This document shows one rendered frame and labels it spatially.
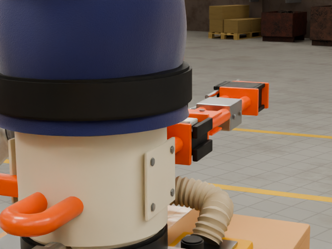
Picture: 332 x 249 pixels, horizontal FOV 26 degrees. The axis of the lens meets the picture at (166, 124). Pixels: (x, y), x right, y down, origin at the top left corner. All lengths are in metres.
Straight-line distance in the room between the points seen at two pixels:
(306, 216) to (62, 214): 3.84
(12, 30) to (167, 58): 0.16
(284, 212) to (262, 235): 3.53
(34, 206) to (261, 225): 0.42
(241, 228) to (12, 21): 0.49
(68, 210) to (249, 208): 3.90
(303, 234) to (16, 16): 0.53
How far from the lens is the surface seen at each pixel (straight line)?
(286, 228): 1.06
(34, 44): 0.71
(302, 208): 4.66
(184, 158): 1.00
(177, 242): 0.95
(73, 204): 0.73
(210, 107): 1.21
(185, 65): 0.79
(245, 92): 1.33
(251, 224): 1.07
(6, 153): 1.17
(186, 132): 0.99
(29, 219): 0.70
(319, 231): 4.26
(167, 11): 0.73
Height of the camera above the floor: 1.42
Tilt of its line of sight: 11 degrees down
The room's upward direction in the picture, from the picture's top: straight up
